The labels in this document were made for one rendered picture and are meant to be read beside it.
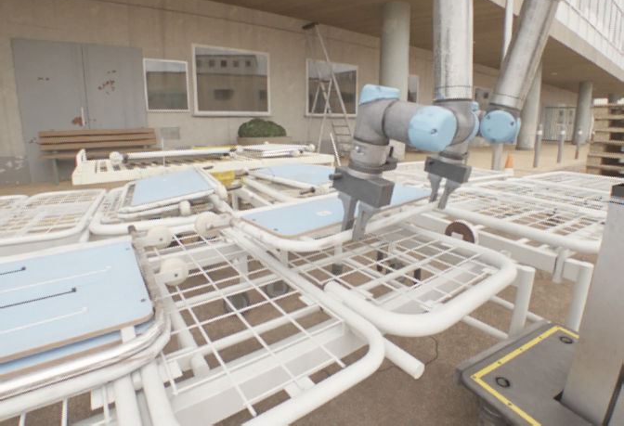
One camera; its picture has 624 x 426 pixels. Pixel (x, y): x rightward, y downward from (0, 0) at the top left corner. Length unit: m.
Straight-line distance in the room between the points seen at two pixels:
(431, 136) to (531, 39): 0.41
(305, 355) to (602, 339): 0.58
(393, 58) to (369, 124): 6.43
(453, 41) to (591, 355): 0.68
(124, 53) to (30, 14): 1.43
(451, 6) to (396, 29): 6.47
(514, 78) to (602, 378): 0.65
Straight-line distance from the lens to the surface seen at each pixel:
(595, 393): 0.90
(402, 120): 0.58
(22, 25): 6.80
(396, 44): 7.11
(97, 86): 6.56
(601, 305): 0.82
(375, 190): 0.64
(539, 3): 0.91
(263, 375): 0.62
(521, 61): 0.87
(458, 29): 0.71
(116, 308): 0.65
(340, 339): 0.69
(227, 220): 0.81
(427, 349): 1.43
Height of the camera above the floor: 0.86
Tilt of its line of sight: 12 degrees down
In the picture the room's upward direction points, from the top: straight up
